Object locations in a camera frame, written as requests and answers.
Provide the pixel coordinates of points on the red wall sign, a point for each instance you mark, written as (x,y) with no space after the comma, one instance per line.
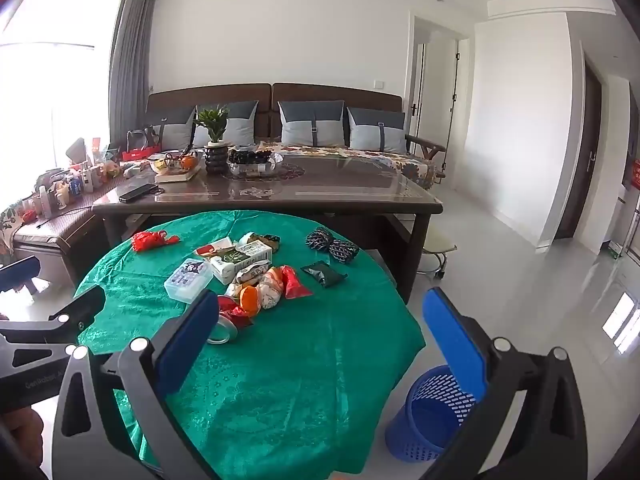
(636,172)

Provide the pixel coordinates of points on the blue plastic basket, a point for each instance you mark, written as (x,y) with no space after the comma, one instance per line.
(425,425)

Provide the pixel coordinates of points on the dark wooden door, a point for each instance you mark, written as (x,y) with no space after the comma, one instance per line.
(580,160)

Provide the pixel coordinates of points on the green tablecloth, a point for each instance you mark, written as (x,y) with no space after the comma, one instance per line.
(280,390)

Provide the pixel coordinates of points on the white cartoon print box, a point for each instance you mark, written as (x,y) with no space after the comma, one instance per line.
(187,280)

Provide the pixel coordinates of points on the red orange snack bag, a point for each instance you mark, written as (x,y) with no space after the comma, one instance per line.
(282,287)

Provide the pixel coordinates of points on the red plastic bag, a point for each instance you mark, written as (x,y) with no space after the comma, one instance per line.
(150,241)

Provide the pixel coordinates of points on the red white snack packet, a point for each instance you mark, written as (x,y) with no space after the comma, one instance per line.
(212,248)

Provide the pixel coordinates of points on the black ribbed vase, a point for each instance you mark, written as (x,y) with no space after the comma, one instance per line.
(216,160)

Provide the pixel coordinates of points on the person's left hand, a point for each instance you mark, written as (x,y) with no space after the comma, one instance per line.
(25,432)

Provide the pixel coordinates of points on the grey white pillow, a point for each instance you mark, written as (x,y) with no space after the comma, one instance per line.
(310,125)
(175,132)
(240,125)
(375,132)

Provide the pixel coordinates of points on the dark green packet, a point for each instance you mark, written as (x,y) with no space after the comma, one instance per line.
(325,275)

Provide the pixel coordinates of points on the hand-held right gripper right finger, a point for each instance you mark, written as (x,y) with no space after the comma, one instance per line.
(455,342)

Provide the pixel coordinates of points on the beige snack wrapper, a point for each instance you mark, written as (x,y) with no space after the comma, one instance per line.
(247,277)

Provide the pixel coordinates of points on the cream rolling stool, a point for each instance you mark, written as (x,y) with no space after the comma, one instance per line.
(440,245)

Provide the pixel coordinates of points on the green potted plant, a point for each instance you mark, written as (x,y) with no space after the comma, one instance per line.
(212,120)

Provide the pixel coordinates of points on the beige book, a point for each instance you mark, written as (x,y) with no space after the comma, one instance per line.
(175,176)

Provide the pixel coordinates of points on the thin black pole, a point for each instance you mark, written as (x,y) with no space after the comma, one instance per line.
(454,110)

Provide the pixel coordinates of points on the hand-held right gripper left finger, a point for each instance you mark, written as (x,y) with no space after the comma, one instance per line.
(187,340)

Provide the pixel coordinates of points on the red box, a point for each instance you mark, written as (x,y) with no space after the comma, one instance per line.
(140,154)

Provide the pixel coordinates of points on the grey curtain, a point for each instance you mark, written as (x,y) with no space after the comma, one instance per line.
(132,60)

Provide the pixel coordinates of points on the trash packets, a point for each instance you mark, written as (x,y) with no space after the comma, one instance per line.
(232,317)

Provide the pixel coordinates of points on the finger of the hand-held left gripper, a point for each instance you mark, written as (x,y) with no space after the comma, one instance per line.
(75,310)
(20,267)

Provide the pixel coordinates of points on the brown side bench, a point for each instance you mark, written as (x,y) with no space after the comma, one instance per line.
(55,240)

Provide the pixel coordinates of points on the green white box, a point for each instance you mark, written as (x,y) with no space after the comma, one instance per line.
(615,254)

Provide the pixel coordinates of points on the glass bowl of dark fruit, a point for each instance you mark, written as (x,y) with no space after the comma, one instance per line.
(252,160)

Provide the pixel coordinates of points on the dark wooden coffee table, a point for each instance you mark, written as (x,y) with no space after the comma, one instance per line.
(320,192)

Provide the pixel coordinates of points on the brown packet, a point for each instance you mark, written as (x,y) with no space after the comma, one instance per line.
(265,240)

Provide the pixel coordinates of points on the brown wooden sofa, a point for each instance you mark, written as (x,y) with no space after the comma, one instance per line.
(310,92)

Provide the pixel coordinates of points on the row of small bottles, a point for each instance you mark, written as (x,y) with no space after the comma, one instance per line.
(75,185)

